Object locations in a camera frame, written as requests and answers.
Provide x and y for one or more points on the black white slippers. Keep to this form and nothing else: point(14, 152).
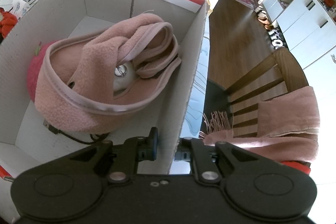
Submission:
point(275, 38)

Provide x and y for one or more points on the red chair cushion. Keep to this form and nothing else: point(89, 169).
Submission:
point(297, 165)

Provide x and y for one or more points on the red cloth garment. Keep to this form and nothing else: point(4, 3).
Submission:
point(7, 22)

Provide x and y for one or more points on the white storage cabinet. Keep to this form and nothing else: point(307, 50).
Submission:
point(308, 30)

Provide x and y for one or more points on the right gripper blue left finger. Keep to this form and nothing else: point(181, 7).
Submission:
point(148, 146)

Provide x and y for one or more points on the near wooden dining chair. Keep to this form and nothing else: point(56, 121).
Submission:
point(292, 76)

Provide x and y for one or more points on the white plush keychain toy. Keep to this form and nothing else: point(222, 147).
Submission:
point(124, 75)

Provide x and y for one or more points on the pink fleece garment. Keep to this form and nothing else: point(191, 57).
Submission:
point(75, 85)

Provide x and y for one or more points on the pink fuzzy plush ball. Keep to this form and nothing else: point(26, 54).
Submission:
point(34, 69)

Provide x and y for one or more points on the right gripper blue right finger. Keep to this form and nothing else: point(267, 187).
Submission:
point(183, 151)

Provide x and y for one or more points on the white red cardboard box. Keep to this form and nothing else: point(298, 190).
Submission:
point(28, 140)

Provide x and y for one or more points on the pink fringed scarf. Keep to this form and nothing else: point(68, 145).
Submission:
point(287, 128)

